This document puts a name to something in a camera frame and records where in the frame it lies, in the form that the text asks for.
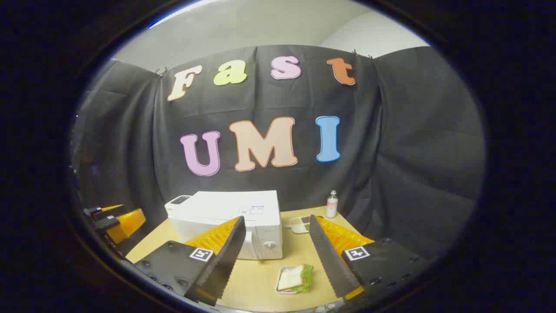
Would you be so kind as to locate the white toaster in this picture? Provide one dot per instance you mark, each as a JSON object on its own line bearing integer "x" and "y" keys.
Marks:
{"x": 178, "y": 201}

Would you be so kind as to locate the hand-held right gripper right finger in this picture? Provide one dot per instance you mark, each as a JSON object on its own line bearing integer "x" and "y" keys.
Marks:
{"x": 330, "y": 261}

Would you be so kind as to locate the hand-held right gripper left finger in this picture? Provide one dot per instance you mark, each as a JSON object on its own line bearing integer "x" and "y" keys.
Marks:
{"x": 228, "y": 256}

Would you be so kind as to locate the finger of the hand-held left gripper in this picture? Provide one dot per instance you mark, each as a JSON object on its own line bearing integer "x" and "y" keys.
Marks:
{"x": 106, "y": 212}
{"x": 128, "y": 226}

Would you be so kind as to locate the toast sandwich with green lettuce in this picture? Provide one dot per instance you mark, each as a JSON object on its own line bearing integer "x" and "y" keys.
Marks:
{"x": 293, "y": 278}

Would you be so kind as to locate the white divided seasoning dish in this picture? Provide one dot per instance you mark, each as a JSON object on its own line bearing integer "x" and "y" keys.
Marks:
{"x": 297, "y": 224}

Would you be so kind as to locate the small clear bottle pink label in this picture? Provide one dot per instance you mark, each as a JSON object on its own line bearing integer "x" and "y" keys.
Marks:
{"x": 332, "y": 208}

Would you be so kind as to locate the white plastic tray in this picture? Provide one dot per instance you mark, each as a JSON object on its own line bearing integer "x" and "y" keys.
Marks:
{"x": 281, "y": 269}

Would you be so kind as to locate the black backdrop cloth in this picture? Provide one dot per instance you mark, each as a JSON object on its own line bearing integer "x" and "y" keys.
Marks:
{"x": 412, "y": 152}

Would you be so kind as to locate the white microwave oven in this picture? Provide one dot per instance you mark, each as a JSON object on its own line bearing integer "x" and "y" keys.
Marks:
{"x": 234, "y": 204}

